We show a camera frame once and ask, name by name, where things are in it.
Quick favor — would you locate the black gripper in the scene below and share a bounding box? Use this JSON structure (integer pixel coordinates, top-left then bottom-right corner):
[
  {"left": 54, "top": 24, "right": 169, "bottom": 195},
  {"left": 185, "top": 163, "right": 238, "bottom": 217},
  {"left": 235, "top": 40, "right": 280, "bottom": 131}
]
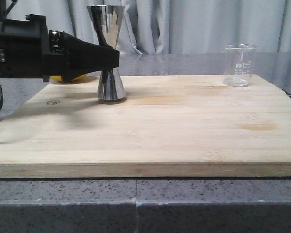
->
[{"left": 0, "top": 14, "right": 120, "bottom": 82}]

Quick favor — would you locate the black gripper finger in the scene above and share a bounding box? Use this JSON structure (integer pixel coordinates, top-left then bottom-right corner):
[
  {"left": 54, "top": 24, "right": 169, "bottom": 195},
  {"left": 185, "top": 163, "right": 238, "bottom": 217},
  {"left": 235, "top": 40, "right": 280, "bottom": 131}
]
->
[{"left": 97, "top": 23, "right": 114, "bottom": 49}]

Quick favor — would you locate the steel double jigger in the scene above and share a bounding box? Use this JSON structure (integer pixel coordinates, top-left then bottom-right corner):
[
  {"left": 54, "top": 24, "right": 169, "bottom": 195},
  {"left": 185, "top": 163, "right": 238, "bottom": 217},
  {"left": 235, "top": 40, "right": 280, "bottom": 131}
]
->
[{"left": 87, "top": 5, "right": 126, "bottom": 103}]

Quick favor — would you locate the glass beaker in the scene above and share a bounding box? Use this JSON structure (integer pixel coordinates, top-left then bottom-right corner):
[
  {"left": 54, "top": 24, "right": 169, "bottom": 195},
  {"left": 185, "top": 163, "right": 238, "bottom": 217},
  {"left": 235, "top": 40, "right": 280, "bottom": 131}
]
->
[{"left": 223, "top": 44, "right": 257, "bottom": 87}]

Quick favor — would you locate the yellow lemon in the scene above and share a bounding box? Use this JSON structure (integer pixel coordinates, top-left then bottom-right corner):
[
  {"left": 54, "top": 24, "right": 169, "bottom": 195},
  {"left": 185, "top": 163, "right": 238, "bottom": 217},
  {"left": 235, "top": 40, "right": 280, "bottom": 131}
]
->
[{"left": 50, "top": 74, "right": 87, "bottom": 83}]

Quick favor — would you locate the grey curtain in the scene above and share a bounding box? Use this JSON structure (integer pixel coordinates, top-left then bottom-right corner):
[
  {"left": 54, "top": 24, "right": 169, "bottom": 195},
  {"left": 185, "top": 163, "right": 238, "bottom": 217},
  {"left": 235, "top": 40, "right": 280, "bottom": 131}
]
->
[{"left": 8, "top": 0, "right": 291, "bottom": 54}]

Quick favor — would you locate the wooden cutting board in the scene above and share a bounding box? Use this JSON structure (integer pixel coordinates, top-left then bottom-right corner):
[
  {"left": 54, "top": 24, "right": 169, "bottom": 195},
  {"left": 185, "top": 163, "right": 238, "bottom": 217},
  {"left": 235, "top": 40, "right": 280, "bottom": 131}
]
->
[{"left": 0, "top": 75, "right": 291, "bottom": 178}]

